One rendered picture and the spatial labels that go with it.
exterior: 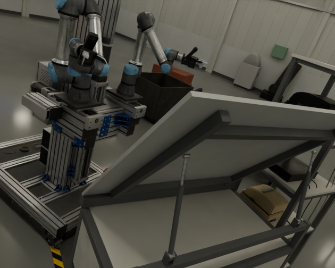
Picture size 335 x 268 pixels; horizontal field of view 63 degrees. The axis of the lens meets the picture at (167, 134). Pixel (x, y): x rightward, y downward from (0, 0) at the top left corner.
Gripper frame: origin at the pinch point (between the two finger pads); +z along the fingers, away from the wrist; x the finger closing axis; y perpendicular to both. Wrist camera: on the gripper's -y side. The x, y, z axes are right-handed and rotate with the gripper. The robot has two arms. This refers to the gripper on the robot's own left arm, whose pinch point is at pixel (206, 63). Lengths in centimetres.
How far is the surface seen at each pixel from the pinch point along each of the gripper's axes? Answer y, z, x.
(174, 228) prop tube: 22, 1, 155
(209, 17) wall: 92, 9, -1057
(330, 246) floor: 161, 208, -15
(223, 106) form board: -28, 0, 149
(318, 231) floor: 164, 203, -37
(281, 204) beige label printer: 66, 84, 62
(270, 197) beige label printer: 65, 76, 59
